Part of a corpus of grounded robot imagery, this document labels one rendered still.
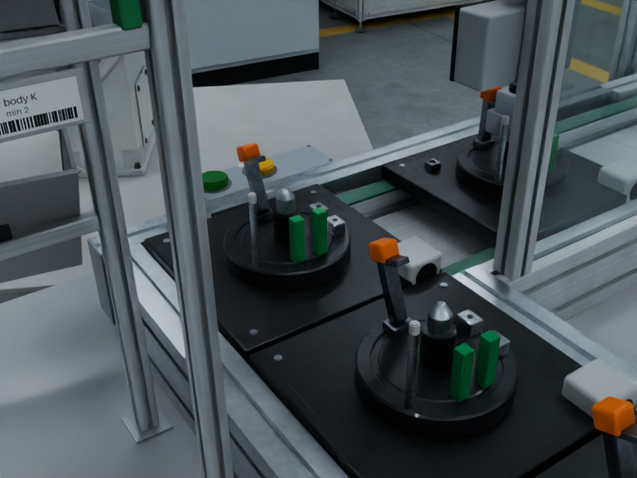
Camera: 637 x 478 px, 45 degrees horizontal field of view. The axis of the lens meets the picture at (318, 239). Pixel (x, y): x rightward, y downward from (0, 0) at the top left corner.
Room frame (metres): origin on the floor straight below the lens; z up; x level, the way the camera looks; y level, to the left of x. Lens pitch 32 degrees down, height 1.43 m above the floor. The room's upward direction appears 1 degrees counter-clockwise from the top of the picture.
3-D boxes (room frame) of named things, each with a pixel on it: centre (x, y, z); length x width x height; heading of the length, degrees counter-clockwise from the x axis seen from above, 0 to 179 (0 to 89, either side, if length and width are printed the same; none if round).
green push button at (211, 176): (0.89, 0.14, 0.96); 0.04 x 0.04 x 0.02
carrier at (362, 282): (0.71, 0.03, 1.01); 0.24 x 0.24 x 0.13; 33
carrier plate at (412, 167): (0.89, -0.25, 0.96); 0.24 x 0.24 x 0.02; 33
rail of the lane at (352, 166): (0.98, -0.11, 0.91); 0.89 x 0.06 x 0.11; 123
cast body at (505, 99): (0.88, -0.26, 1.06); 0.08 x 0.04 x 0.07; 33
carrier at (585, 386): (0.50, -0.10, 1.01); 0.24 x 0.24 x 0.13; 33
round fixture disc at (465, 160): (0.89, -0.25, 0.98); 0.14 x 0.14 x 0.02
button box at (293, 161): (0.93, 0.08, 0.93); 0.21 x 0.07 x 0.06; 123
